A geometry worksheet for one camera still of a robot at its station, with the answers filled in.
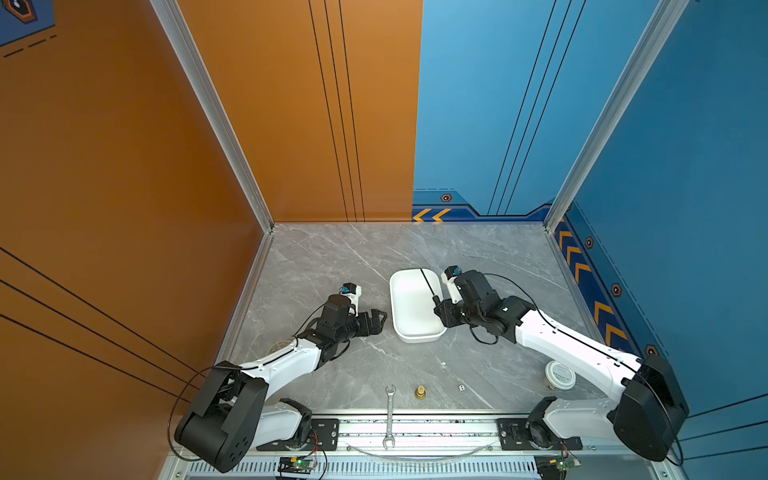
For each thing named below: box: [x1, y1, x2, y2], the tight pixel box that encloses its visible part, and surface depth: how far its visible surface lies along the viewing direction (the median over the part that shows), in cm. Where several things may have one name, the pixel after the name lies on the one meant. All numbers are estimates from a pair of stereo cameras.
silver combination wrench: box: [383, 385, 397, 450], surface depth 78 cm
